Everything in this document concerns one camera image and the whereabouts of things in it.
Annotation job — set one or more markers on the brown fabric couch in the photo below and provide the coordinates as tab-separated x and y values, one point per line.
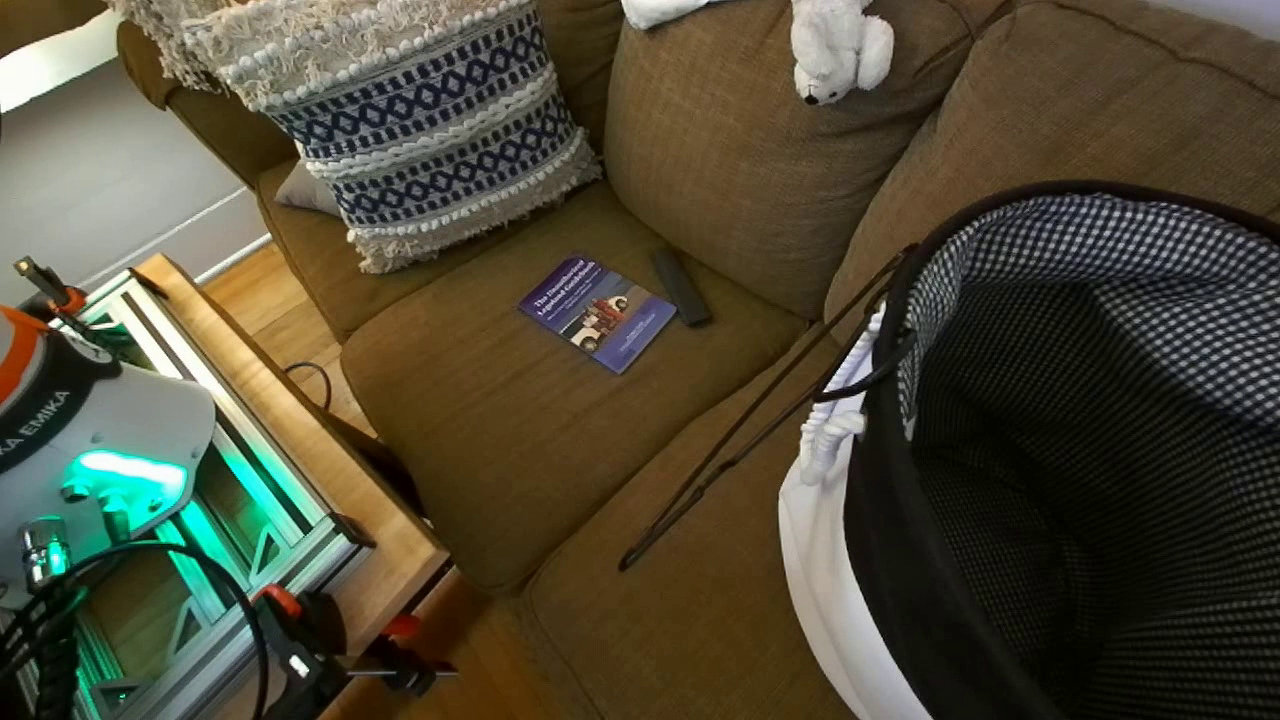
615	539

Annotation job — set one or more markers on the white fluffy toy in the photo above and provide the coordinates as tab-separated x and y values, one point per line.
837	50

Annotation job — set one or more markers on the wooden table with metal frame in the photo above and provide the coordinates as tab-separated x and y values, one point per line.
281	496

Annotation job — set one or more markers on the white cloth on couch back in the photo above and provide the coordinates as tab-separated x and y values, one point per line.
655	12

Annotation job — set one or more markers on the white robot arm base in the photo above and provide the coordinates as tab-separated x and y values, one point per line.
88	451

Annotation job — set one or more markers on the blue white patterned pillow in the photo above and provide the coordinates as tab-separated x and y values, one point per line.
431	122

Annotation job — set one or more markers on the red black clamp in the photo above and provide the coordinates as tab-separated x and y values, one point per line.
310	638

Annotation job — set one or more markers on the purple booklet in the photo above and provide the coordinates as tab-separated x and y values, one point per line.
598	308

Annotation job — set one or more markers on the black remote control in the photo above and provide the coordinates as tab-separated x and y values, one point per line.
681	289

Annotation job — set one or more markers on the black mesh laundry hamper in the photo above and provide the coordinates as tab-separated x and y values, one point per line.
1047	472

